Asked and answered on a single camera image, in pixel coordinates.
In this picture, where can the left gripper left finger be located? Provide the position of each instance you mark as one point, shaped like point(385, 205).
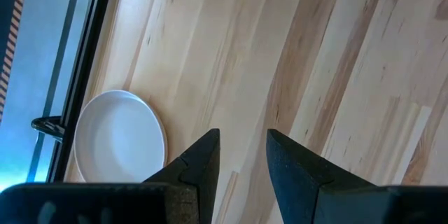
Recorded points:
point(105, 203)

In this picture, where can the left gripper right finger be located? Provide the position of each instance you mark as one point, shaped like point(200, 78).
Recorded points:
point(332, 199)

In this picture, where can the cream white plate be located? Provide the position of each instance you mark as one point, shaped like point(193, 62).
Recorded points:
point(119, 136)

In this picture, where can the black clamp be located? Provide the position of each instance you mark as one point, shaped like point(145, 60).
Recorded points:
point(49, 126)

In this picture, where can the black block with orange stripes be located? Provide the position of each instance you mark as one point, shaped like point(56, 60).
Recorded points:
point(7, 7)

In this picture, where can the black table edge rail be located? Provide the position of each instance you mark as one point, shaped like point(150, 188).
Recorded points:
point(87, 42)

